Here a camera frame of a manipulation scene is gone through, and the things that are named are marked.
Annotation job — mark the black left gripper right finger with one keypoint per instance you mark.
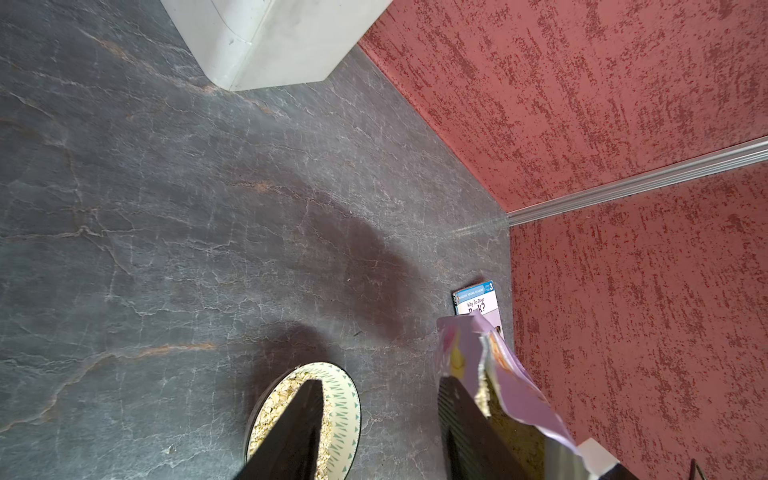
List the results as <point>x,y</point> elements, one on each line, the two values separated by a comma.
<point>471,448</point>

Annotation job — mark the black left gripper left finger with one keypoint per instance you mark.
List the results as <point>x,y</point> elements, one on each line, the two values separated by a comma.
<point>290,450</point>

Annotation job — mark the purple oats bag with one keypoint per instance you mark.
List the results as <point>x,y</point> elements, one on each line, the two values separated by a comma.
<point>473,352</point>

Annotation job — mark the green patterned breakfast bowl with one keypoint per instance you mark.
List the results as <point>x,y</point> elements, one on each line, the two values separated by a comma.
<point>340,429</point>

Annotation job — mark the Why Do Dogs Bark book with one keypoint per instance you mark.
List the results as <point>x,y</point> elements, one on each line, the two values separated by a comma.
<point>482,298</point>

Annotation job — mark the white three-drawer storage box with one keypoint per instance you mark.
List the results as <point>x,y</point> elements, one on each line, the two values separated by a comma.
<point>246,45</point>

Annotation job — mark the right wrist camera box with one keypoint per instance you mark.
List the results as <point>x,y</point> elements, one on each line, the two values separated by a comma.
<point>601,464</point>

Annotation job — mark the right aluminium corner post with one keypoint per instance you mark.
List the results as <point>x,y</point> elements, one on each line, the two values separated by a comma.
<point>734,157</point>

